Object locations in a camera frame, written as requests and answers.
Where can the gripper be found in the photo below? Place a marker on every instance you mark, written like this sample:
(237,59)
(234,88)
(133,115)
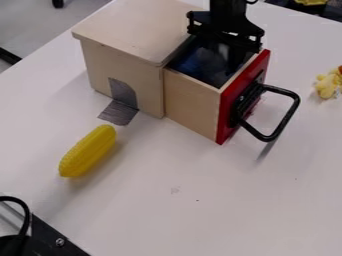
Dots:
(225,30)

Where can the cabinet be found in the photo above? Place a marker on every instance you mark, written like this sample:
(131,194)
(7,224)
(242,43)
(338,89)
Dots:
(129,36)

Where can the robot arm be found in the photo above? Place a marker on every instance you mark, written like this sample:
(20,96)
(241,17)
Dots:
(227,8)

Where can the black metal bracket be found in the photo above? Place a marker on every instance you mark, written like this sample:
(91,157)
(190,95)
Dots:
(49,240)

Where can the yellow plush toy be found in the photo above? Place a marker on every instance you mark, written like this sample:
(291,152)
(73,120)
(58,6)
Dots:
(328,85)

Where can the yellow toy corn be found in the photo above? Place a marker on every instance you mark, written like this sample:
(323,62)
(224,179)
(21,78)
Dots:
(87,151)

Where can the grey tape strip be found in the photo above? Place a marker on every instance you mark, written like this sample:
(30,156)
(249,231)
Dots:
(120,105)

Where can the drawer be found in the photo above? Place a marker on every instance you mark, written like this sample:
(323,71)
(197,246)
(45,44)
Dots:
(196,100)

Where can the blue toy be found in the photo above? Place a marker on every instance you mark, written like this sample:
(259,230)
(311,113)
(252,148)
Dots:
(192,66)

